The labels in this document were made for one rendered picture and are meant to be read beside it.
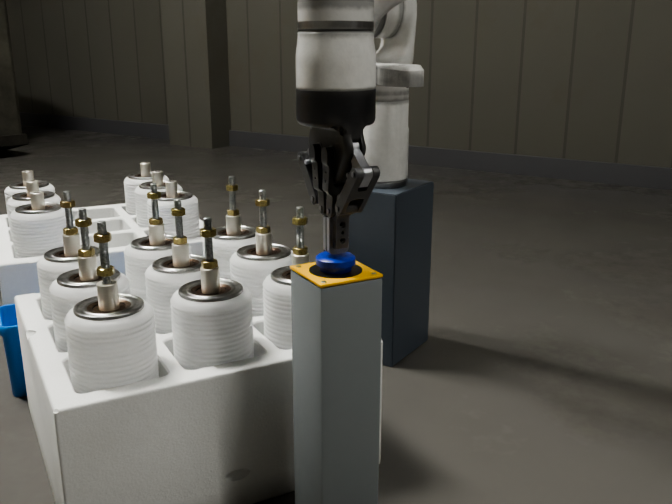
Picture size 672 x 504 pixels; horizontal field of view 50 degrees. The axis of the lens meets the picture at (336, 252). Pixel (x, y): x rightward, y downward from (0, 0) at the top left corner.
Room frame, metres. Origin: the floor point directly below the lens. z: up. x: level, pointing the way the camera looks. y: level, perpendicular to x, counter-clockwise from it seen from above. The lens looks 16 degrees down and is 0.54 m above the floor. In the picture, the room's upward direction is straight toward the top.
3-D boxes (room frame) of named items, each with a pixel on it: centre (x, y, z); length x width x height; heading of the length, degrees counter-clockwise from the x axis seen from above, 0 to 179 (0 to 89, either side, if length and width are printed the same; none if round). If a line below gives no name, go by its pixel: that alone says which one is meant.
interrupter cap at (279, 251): (0.97, 0.10, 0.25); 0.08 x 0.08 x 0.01
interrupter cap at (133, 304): (0.76, 0.25, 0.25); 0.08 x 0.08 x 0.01
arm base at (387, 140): (1.23, -0.07, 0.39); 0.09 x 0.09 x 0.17; 57
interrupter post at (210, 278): (0.81, 0.15, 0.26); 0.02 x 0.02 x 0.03
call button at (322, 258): (0.70, 0.00, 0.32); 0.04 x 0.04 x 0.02
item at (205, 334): (0.81, 0.15, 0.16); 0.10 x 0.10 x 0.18
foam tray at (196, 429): (0.92, 0.20, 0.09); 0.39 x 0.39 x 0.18; 28
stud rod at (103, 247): (0.76, 0.25, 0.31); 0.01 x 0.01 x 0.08
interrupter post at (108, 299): (0.76, 0.25, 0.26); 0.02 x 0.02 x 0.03
